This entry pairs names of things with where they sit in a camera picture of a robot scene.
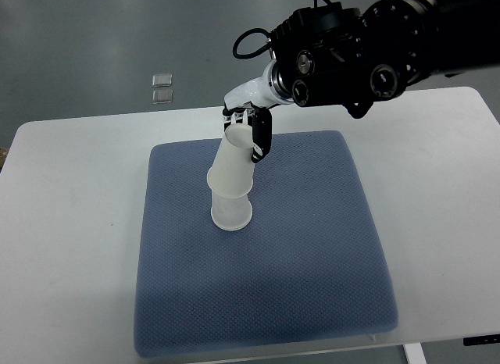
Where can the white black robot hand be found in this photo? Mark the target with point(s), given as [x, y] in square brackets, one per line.
[265, 92]

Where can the blue textured foam pad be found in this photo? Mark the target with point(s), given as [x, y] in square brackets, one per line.
[308, 266]

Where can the white table leg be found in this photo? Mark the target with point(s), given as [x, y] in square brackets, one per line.
[414, 353]

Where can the upper metal floor plate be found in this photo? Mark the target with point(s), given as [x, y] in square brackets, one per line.
[162, 80]

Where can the metal floor plate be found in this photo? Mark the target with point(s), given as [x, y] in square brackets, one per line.
[162, 80]
[162, 96]

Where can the black desk control panel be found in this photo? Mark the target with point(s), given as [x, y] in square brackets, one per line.
[481, 340]

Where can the white paper cup on pad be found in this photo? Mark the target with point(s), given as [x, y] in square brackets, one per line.
[230, 213]

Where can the lower metal floor plate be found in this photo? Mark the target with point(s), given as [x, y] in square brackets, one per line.
[162, 96]

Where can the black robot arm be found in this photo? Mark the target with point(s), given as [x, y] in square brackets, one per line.
[327, 54]

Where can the white paper cup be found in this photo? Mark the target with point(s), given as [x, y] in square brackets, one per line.
[231, 173]
[230, 213]

